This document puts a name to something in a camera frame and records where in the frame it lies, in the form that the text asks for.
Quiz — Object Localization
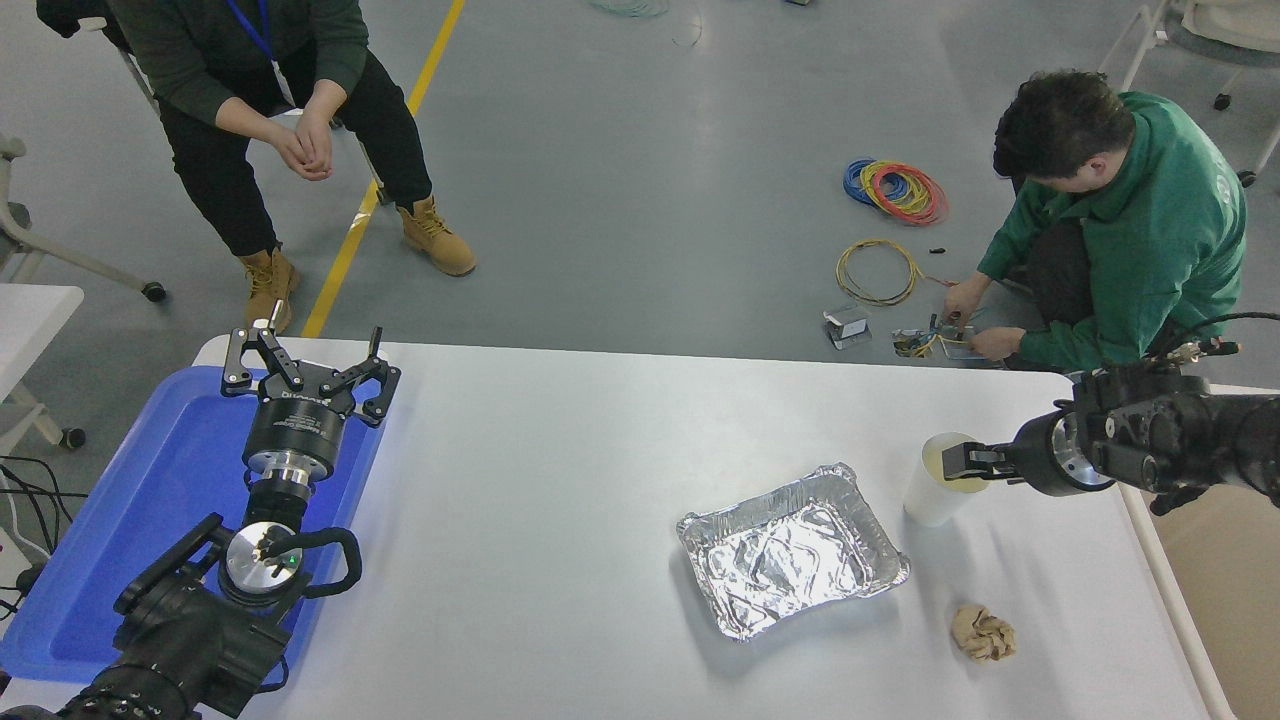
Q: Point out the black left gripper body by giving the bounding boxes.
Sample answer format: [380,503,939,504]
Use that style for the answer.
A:
[242,383,354,478]

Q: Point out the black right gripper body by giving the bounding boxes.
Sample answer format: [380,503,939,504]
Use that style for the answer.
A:
[1009,409,1087,499]

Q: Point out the white paper cup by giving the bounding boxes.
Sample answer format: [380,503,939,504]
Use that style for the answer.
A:
[901,431,992,529]

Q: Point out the crouching person's left hand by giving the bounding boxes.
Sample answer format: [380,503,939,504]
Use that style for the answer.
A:
[968,325,1030,364]

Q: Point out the crouching person's right hand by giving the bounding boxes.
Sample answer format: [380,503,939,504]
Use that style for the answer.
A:
[942,274,994,325]

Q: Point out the seated person's right hand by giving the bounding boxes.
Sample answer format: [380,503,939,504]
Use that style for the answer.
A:
[266,123,328,184]

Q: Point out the seated person's left hand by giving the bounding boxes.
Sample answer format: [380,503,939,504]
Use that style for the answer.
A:
[296,103,337,173]

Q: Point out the crumpled tan paper ball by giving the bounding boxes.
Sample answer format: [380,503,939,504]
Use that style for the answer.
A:
[949,603,1018,663]

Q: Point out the blue plastic tray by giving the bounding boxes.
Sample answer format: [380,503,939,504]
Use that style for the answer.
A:
[0,365,390,691]

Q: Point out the small metal box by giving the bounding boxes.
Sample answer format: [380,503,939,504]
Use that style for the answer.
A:
[823,303,874,352]

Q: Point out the seated person's chair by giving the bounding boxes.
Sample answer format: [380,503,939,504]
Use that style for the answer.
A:
[80,20,392,207]

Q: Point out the silver foil tray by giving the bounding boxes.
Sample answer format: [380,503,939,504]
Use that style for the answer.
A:
[676,461,912,643]

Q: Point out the seated person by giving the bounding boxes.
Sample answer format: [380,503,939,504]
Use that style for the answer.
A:
[37,0,479,337]

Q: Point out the large pale bin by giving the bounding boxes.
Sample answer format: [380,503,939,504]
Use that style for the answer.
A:
[1118,383,1280,720]

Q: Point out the crouching person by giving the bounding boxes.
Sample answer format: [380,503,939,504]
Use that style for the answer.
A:
[940,67,1252,374]

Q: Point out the white side table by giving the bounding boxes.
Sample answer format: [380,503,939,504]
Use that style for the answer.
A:
[0,284,87,452]

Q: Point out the black bag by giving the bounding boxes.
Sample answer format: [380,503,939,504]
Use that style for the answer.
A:
[36,0,127,52]

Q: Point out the white wheeled office chair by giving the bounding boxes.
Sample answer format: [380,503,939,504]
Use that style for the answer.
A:
[1089,0,1280,190]

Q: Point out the metal box with wires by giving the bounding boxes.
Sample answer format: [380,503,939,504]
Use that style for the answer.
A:
[891,317,977,362]

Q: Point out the grey wheeled chair frame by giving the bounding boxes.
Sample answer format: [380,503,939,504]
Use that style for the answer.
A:
[0,134,169,304]

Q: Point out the thin tan cable coil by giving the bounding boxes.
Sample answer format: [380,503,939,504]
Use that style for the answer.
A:
[835,237,924,309]

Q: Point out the yellow cable coil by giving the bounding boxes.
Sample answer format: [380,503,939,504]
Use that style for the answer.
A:
[867,167,932,218]

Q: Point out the blue cable coil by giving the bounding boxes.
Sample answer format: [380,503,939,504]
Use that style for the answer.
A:
[842,157,906,208]

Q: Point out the black floor cables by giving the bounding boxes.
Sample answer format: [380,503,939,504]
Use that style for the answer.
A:
[0,454,77,617]

